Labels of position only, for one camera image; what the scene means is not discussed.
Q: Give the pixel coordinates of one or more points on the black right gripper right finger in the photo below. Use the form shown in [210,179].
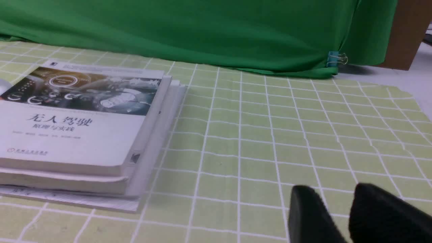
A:
[377,216]

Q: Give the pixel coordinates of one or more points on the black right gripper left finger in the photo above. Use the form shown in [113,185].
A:
[309,220]

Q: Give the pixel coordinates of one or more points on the green checkered tablecloth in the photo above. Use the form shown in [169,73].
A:
[234,152]

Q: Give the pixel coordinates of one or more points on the teal binder clip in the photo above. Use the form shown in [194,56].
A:
[335,58]

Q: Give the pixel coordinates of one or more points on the white bottom book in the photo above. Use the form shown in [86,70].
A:
[101,202]

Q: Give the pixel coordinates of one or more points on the white book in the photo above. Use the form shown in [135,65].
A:
[84,183]
[101,202]
[74,118]

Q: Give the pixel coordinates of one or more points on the white middle book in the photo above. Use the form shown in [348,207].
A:
[84,183]

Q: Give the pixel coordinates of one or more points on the green backdrop cloth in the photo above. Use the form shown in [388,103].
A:
[290,38]

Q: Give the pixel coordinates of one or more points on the brown wooden board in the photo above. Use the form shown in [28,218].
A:
[410,23]

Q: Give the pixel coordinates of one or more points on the white top book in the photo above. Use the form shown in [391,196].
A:
[74,118]

